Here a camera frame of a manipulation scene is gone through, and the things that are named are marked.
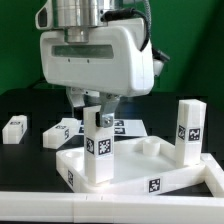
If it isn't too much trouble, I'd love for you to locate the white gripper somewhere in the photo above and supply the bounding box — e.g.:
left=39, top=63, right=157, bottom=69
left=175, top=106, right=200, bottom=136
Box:
left=40, top=18, right=154, bottom=128

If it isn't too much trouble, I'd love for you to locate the white desk top tray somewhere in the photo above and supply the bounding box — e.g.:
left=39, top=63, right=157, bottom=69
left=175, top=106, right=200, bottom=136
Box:
left=56, top=136, right=205, bottom=195

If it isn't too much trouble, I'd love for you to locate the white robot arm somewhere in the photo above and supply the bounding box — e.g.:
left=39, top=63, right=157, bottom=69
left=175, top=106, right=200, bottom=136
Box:
left=35, top=0, right=154, bottom=128

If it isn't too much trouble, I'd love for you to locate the white marker sheet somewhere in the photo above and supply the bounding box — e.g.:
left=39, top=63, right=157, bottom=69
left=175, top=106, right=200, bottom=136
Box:
left=77, top=119, right=147, bottom=137

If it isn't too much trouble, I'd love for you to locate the white front fence bar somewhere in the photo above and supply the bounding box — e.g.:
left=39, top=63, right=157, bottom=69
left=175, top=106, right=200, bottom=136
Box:
left=0, top=192, right=224, bottom=224

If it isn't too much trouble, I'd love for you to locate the white fence bar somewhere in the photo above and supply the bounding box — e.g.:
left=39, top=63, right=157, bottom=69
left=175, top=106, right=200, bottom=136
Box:
left=201, top=153, right=224, bottom=198
left=0, top=192, right=224, bottom=224

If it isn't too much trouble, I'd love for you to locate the white right fence bar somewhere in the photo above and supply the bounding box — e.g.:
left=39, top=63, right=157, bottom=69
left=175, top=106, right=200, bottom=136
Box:
left=201, top=153, right=224, bottom=198

